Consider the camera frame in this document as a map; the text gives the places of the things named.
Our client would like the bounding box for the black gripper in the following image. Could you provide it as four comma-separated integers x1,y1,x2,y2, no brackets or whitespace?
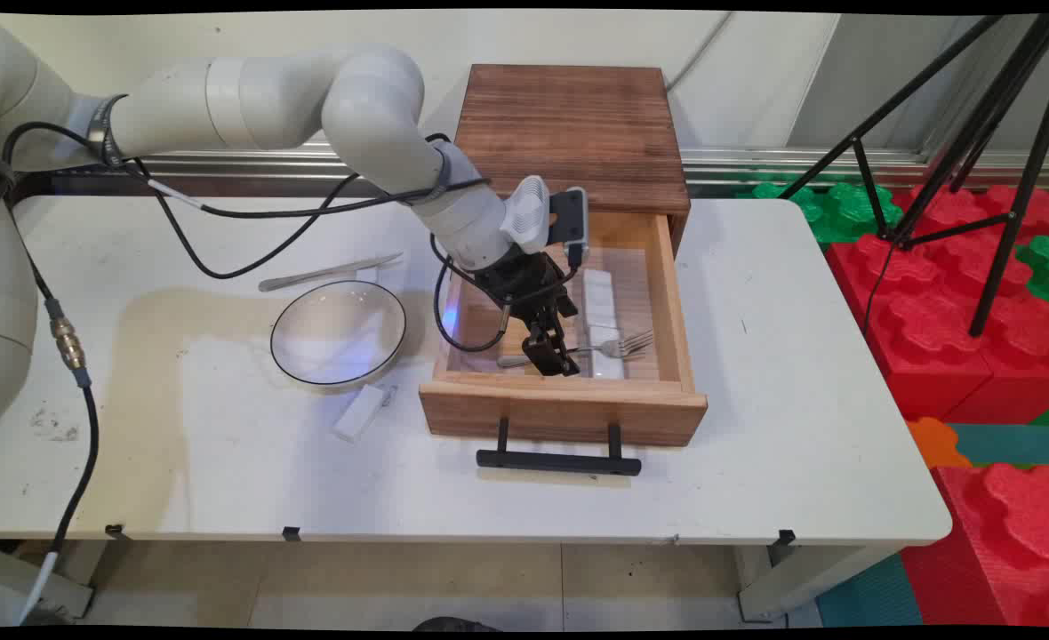
471,252,582,378

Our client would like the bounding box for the silver fork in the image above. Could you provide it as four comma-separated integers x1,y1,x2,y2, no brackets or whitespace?
497,330,656,369

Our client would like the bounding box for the silver table knife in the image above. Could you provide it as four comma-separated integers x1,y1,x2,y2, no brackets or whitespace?
258,252,404,292

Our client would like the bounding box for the light wooden drawer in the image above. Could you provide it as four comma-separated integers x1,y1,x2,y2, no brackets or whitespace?
419,209,709,448

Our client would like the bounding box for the long white cutlery rest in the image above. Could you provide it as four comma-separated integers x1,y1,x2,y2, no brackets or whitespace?
582,268,625,381

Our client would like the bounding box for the white bowl black rim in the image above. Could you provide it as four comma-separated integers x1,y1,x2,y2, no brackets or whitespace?
270,280,408,389

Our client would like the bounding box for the dark wooden drawer cabinet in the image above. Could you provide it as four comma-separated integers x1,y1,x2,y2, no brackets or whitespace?
443,64,693,259

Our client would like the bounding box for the green foam block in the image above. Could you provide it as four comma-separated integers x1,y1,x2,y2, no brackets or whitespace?
1015,235,1049,308
736,181,904,245

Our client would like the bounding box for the white table leg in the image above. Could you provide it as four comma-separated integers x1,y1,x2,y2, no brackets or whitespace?
734,544,901,622
0,540,109,623

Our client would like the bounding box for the large red foam block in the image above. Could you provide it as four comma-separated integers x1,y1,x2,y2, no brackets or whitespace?
825,184,1049,424

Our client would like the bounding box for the orange foam piece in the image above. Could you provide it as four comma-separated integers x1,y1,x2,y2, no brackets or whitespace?
905,418,973,470

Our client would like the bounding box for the teal foam mat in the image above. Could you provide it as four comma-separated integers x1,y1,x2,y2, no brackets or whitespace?
815,553,924,628
947,422,1049,468

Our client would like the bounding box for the black tripod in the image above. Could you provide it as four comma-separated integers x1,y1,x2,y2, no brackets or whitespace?
778,13,1049,339

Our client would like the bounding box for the black drawer handle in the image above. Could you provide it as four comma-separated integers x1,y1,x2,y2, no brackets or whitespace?
476,418,643,477

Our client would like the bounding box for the black camera cable loop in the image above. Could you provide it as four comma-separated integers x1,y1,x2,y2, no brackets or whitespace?
433,233,579,354

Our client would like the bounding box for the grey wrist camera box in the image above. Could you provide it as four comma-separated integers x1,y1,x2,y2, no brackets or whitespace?
549,187,590,269

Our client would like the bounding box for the aluminium wall rail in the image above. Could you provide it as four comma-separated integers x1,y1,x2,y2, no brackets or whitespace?
124,140,1049,198

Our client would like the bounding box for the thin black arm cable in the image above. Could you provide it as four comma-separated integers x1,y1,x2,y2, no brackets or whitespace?
2,122,361,281

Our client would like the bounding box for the black cable white sleeve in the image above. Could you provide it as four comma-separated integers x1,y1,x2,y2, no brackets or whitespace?
120,160,492,220

